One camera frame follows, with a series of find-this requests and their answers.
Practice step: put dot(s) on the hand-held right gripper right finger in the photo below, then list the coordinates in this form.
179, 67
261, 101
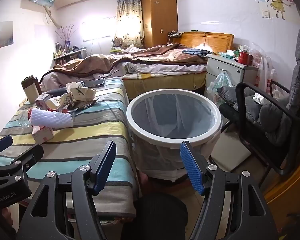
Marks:
192, 170

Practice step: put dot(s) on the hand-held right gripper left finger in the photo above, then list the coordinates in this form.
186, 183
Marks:
105, 166

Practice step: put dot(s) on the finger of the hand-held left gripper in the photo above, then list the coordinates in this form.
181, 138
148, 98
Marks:
1, 143
30, 153

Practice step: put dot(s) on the red and white carton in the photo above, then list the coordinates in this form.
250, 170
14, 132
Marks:
41, 134

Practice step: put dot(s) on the clear plastic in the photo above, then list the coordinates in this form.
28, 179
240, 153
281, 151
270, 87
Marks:
22, 120

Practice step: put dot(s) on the clear bin liner bag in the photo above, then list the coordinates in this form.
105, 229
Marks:
152, 160

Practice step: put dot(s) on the white round trash bin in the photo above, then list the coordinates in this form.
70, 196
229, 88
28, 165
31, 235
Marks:
133, 130

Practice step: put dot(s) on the purple milk carton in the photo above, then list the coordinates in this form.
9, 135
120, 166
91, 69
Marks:
42, 101

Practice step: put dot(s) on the patterned paper cup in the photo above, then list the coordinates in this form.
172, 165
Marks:
61, 101

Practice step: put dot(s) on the dark snack wrapper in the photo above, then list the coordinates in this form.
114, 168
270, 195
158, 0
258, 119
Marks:
83, 104

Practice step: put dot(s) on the white plastic drink bottle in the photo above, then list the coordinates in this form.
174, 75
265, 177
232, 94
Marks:
73, 85

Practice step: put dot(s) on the white square cushion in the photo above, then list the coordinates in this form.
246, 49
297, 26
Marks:
230, 152

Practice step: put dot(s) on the striped tablecloth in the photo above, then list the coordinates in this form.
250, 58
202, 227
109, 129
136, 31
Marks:
77, 135

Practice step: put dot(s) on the black mesh chair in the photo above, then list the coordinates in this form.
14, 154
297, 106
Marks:
160, 215

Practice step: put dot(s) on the beige and brown mug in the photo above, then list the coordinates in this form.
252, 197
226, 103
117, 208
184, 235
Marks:
30, 90

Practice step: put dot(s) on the dark blue glasses case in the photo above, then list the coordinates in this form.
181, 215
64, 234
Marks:
57, 91

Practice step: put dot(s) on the dark smartphone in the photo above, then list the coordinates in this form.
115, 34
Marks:
95, 82

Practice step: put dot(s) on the green printed plastic bag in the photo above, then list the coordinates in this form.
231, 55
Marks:
221, 85

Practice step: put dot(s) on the bed with yellow skirt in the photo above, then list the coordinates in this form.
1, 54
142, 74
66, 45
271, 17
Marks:
165, 83

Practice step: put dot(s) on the white cloth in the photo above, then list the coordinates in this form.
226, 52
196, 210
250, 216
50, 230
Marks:
260, 98

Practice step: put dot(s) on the orange wooden panel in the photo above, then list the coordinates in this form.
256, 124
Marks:
290, 187

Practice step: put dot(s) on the bed with brown blanket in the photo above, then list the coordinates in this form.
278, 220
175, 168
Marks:
165, 68

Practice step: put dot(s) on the cluttered white shelf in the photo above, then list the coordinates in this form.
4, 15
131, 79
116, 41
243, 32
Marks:
70, 55

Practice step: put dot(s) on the white nightstand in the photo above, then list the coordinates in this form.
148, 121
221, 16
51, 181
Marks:
230, 66

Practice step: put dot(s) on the brown blanket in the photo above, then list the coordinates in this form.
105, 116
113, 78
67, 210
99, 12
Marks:
145, 55

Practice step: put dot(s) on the blue cloth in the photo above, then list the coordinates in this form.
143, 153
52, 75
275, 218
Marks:
197, 52

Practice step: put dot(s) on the teal tissue pack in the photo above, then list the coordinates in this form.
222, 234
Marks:
227, 54

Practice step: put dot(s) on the white red-printed plastic bag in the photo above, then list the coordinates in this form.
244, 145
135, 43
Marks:
265, 72

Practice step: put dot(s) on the red canister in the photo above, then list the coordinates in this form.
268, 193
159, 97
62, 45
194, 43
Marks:
243, 57

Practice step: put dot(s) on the brown teddy bear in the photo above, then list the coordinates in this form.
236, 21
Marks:
118, 42

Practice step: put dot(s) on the vase of dry branches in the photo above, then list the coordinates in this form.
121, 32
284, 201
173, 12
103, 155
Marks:
65, 33

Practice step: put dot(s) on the green and white box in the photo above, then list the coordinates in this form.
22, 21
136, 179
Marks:
241, 48

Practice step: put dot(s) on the wooden headboard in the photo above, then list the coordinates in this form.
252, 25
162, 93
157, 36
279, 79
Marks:
215, 38

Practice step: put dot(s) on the air conditioner pipe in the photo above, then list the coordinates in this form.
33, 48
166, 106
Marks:
52, 17

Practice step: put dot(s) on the power strip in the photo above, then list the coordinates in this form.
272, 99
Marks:
174, 33

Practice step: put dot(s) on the window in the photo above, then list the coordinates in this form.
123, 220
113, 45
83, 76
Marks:
97, 28

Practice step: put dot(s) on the grey padded armchair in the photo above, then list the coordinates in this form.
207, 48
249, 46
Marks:
297, 80

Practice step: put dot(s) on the spotted curtain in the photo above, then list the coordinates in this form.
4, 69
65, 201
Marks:
128, 17

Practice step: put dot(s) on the wooden wardrobe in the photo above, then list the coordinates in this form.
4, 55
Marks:
158, 15

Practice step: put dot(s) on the wall socket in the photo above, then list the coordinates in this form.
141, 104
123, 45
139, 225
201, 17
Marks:
23, 101

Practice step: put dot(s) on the wall poster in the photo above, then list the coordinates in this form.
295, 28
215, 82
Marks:
3, 35

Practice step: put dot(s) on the white wall switch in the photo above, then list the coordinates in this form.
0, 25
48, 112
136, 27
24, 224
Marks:
265, 13

